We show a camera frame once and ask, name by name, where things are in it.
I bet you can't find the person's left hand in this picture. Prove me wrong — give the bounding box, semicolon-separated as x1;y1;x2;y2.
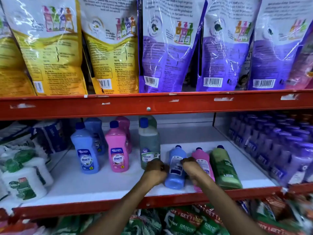
141;158;170;188

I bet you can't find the person's right hand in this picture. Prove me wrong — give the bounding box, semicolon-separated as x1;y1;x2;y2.
181;157;211;188

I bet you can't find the pink liquid bottle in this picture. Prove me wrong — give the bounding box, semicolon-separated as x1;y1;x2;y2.
115;116;132;154
191;147;216;193
105;120;129;173

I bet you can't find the blue liquid bottle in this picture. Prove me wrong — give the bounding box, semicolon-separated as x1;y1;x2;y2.
164;145;187;190
70;122;99;175
84;117;107;156

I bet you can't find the green liquid bottle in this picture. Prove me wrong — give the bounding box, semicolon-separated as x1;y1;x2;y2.
139;115;157;129
139;117;161;170
210;145;243;190

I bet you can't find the red metal shelf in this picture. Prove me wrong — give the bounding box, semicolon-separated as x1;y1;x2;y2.
0;89;313;222

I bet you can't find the person's right forearm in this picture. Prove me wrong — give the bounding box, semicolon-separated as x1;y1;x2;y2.
195;177;269;235

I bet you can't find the person's left forearm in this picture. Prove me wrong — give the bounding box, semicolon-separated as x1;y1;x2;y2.
83;178;162;235

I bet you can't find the group of purple pump bottles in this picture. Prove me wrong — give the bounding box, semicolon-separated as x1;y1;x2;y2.
227;112;313;188

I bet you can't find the green net bag of pouches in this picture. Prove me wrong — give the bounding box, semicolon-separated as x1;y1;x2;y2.
56;209;162;235

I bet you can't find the green red soap pouch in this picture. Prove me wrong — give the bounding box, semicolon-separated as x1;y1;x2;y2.
163;207;205;235
252;193;313;235
195;204;230;235

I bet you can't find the grey printed refill pouch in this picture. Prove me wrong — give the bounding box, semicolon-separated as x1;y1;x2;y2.
236;44;254;91

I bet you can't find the blue white wipes packet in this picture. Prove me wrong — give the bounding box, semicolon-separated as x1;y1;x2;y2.
32;119;70;154

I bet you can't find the white bottle in green net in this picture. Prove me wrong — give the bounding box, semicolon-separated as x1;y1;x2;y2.
14;149;54;186
1;159;47;202

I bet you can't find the yellow refill pouch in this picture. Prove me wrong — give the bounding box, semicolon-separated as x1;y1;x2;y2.
77;0;139;95
0;0;88;96
0;7;36;97

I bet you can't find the white blue soft packet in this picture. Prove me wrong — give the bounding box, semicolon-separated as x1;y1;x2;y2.
0;121;35;147

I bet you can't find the pink purple refill pouch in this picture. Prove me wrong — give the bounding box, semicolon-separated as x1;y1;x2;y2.
285;31;313;90

